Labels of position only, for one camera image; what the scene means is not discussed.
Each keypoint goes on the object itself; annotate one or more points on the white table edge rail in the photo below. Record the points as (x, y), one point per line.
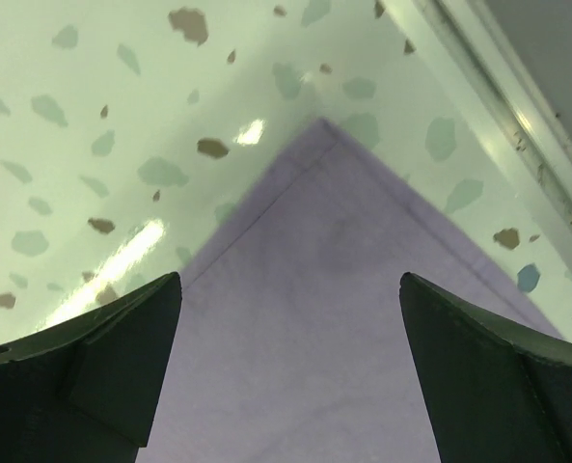
(524, 49)

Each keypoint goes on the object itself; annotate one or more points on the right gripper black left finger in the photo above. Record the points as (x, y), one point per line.
(86, 390)

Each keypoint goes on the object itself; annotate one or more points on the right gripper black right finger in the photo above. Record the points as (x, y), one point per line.
(494, 390)

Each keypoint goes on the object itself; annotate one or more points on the purple t shirt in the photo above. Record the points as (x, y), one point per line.
(290, 345)

